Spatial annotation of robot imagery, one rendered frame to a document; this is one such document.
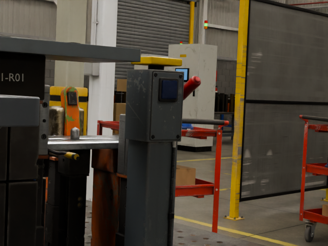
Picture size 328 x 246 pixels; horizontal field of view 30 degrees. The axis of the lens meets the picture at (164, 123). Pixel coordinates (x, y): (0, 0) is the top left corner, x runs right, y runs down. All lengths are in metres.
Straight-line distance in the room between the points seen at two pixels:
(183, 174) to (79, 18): 5.27
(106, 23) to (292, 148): 2.29
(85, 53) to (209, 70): 10.69
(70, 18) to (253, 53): 3.40
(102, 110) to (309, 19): 2.42
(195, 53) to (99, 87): 6.34
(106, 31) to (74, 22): 3.23
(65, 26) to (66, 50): 7.56
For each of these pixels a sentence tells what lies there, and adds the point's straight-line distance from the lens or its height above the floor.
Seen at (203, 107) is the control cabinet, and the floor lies 0.83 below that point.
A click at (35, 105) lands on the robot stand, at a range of 0.42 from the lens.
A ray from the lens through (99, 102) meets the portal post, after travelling 5.12.
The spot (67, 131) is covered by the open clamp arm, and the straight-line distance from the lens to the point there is 1.41.
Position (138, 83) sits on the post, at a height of 1.12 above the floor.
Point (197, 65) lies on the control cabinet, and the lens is 11.29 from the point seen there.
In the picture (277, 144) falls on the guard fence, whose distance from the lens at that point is 6.01.
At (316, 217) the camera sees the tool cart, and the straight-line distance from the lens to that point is 4.80.
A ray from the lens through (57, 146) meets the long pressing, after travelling 1.17.
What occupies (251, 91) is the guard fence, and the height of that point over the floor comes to 1.14.
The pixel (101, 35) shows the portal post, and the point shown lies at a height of 1.54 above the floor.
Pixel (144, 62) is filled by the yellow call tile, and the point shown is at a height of 1.15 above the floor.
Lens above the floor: 1.11
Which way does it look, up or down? 3 degrees down
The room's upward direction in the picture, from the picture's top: 3 degrees clockwise
